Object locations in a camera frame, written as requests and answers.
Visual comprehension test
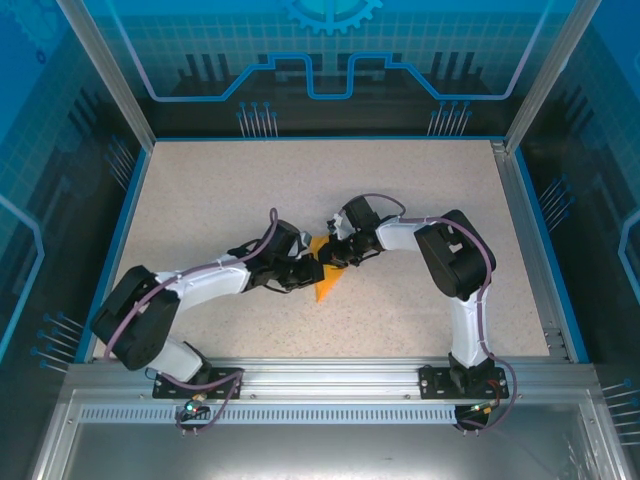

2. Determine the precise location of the blue table edge strip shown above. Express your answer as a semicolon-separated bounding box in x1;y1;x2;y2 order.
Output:
73;147;152;364
513;149;591;364

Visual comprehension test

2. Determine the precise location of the grey metal tray panel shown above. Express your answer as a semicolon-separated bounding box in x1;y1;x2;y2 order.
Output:
27;389;629;480

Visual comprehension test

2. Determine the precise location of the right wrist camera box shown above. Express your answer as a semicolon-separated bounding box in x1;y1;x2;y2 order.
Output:
326;212;352;242

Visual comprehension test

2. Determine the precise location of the aluminium mounting rail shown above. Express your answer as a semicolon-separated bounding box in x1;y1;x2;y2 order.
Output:
64;355;599;401

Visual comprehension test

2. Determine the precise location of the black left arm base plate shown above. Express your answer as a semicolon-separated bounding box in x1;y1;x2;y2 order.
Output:
152;367;245;400

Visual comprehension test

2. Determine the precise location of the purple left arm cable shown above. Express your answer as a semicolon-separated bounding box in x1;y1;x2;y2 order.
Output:
103;207;281;437

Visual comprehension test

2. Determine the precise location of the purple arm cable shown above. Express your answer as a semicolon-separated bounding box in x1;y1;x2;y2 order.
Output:
103;207;281;437
349;193;521;437

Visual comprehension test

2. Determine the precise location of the slotted grey cable duct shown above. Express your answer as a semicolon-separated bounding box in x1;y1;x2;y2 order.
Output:
78;404;464;425

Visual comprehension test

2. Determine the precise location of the aluminium side rail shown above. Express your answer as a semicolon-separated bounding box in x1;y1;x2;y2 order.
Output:
490;140;572;362

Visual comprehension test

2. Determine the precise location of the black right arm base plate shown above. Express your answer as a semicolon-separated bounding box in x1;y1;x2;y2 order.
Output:
418;363;511;400

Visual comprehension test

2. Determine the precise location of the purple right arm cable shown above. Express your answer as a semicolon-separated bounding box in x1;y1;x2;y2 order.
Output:
349;193;521;437

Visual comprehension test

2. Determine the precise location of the aluminium frame post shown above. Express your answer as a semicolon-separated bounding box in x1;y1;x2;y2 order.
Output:
503;0;604;154
55;0;155;150

